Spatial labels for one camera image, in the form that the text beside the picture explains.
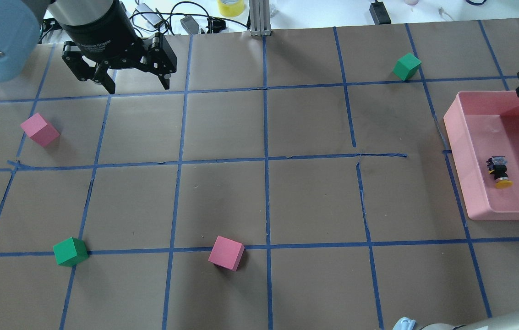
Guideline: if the pink plastic bin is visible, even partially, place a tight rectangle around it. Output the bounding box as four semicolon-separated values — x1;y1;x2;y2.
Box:
443;91;519;221

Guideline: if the pink cube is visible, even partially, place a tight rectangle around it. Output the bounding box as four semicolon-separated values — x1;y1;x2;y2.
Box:
208;236;245;271
20;113;60;148

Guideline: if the pink cube centre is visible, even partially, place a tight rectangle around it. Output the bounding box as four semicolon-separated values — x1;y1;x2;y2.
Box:
208;236;245;271

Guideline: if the green cube near bin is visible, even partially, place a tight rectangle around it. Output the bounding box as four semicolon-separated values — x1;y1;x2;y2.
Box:
393;53;422;81

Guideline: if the yellow tape roll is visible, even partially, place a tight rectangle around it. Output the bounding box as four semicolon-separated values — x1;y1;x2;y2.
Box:
217;0;245;17

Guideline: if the green cube far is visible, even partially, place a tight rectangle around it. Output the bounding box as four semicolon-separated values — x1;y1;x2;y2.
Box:
53;237;89;267

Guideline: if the aluminium frame post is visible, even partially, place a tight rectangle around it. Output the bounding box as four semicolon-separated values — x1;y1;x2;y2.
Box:
248;0;272;36

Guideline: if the pink cube far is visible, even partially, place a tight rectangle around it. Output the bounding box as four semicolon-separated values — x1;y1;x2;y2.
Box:
20;113;60;148

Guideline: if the yellow push button switch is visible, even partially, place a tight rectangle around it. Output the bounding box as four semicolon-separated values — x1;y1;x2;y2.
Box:
486;156;513;189

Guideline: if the black power adapter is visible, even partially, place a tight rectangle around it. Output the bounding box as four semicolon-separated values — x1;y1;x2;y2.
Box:
369;0;392;25

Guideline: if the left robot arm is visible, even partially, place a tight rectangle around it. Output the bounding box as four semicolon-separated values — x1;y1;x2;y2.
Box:
0;0;177;94

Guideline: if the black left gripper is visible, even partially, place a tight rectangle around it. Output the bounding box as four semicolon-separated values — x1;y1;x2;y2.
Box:
60;5;177;94

